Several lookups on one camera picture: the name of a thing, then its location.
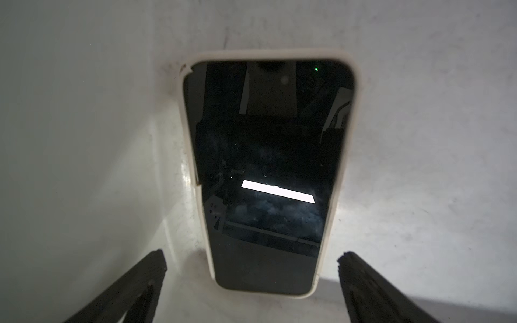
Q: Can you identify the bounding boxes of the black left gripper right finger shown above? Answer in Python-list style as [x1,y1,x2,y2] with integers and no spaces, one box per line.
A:
[338,252,437,323]

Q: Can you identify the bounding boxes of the white plastic storage box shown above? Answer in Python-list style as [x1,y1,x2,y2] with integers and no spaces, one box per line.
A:
[1,1,516,322]

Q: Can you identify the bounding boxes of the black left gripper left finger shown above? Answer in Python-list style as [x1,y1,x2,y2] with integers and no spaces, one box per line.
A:
[66,250,167,322]

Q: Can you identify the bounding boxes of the white case phone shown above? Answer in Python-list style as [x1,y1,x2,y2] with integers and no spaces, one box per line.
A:
[179,49,358,298]

